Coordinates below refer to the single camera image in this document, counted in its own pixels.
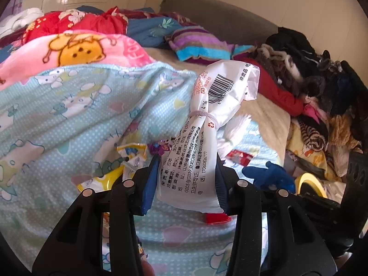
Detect white clothing heap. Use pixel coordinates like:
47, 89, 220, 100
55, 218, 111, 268
0, 8, 44, 39

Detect purple blue striped pillow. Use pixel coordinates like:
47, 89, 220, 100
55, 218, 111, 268
165, 26, 254, 66

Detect red floral quilt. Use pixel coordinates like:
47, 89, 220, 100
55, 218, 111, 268
22, 7, 129, 44

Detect yellow rimmed black trash bin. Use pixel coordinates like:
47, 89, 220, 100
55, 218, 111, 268
295, 172, 328, 198

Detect red cylindrical package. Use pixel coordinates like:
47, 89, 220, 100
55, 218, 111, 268
204, 213, 231, 225

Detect pink cartoon bear blanket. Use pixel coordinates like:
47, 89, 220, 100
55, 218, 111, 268
1, 31, 155, 90

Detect light blue Hello Kitty blanket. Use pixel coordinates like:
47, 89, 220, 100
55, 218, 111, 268
1, 62, 278, 275

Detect person left hand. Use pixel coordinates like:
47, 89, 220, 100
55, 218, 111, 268
141, 260, 155, 276

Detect yellow white snack wrapper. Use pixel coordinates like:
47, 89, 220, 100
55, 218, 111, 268
76, 143, 148, 193

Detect red cushion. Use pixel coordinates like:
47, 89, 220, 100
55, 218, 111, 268
237, 56, 304, 117

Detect pile of dark clothes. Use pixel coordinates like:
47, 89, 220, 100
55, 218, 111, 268
249, 26, 368, 150

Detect blue leaf pattern quilt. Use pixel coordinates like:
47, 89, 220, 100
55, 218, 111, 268
75, 6, 188, 47

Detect purple snack wrapper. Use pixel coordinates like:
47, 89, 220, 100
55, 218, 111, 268
147, 137, 175, 156

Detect blue glove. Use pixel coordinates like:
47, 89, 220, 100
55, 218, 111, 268
242, 161, 296, 194

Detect grey bed headboard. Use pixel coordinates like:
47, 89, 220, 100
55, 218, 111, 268
160, 0, 278, 44

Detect red plastic wrapper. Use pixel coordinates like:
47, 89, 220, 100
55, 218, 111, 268
226, 149, 253, 166

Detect white printed plastic bag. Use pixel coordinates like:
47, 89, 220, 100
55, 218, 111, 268
156, 60, 260, 213

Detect beige bed sheet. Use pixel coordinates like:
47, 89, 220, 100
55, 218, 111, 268
145, 48, 291, 166

